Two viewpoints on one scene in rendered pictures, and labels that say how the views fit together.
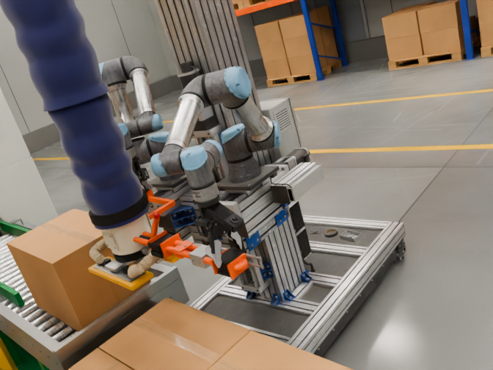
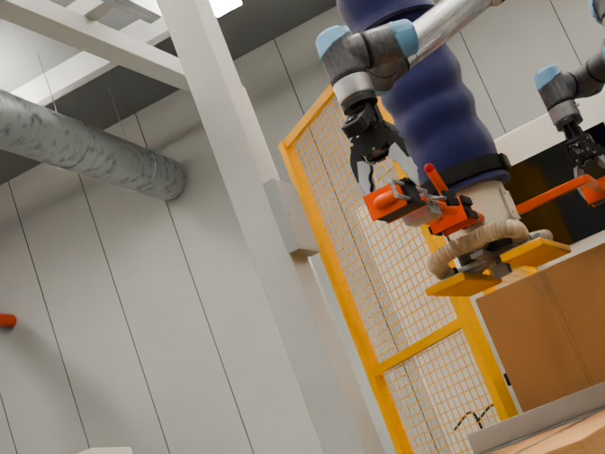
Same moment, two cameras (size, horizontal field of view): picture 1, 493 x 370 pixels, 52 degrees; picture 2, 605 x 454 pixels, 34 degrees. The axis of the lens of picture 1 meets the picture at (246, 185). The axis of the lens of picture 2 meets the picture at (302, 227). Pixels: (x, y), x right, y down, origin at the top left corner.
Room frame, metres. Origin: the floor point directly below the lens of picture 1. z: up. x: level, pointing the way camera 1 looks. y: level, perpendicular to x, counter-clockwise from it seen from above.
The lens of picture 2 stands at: (0.37, -1.38, 0.60)
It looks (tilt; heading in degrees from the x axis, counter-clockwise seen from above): 15 degrees up; 62
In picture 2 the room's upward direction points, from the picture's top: 21 degrees counter-clockwise
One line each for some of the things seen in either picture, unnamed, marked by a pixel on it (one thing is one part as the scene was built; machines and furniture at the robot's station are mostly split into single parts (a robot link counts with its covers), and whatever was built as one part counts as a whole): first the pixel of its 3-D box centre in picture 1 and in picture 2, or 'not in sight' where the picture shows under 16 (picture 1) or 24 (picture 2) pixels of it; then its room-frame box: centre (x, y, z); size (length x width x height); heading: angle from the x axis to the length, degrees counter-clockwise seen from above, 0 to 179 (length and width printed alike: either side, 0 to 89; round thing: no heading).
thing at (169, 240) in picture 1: (165, 244); (450, 215); (1.64, 0.34, 1.05); 0.10 x 0.08 x 0.06; 130
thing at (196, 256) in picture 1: (204, 256); (419, 210); (1.47, 0.20, 1.04); 0.07 x 0.07 x 0.04; 40
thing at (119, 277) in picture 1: (117, 269); (463, 279); (1.77, 0.57, 0.95); 0.34 x 0.10 x 0.05; 40
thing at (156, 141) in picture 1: (162, 145); not in sight; (2.50, 0.35, 1.20); 0.13 x 0.12 x 0.14; 92
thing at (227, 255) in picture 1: (229, 263); (392, 202); (1.36, 0.12, 1.05); 0.08 x 0.07 x 0.05; 40
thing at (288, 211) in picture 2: not in sight; (292, 217); (2.10, 1.92, 1.62); 0.20 x 0.05 x 0.30; 40
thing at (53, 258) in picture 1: (79, 266); (588, 336); (2.38, 0.95, 0.75); 0.60 x 0.40 x 0.40; 40
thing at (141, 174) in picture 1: (134, 169); (577, 140); (2.20, 0.47, 1.20); 0.09 x 0.08 x 0.12; 40
